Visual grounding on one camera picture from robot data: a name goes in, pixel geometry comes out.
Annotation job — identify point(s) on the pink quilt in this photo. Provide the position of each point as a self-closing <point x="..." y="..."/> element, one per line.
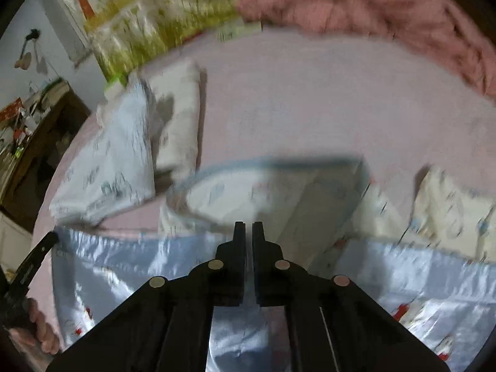
<point x="348" y="0"/>

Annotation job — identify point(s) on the wall lamp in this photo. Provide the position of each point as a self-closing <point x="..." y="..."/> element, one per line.
<point x="33" y="35"/>

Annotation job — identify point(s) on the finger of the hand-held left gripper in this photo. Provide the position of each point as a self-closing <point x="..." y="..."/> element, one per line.
<point x="38" y="257"/>

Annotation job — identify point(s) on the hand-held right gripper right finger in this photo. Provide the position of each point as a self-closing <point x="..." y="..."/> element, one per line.
<point x="256" y="263"/>

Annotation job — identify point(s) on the cream folded garment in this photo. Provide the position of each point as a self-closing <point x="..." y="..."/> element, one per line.
<point x="449" y="205"/>

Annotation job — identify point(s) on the person's left hand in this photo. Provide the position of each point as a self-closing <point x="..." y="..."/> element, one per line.
<point x="38" y="329"/>

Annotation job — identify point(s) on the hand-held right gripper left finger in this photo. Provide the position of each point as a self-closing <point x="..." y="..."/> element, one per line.
<point x="241" y="263"/>

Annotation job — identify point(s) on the pink bed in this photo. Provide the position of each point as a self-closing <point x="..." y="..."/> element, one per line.
<point x="310" y="104"/>

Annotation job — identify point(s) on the blue satin pants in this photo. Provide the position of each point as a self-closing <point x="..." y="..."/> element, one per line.
<point x="116" y="263"/>

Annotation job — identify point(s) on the white cabinet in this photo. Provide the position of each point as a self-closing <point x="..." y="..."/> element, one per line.
<point x="13" y="240"/>

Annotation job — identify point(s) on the white and blue printed garment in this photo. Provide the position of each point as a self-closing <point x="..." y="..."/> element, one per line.
<point x="108" y="162"/>

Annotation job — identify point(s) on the tree print curtain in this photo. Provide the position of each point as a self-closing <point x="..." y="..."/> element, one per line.
<point x="155" y="15"/>

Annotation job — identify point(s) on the red printed box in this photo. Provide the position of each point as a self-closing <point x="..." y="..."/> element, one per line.
<point x="9" y="109"/>

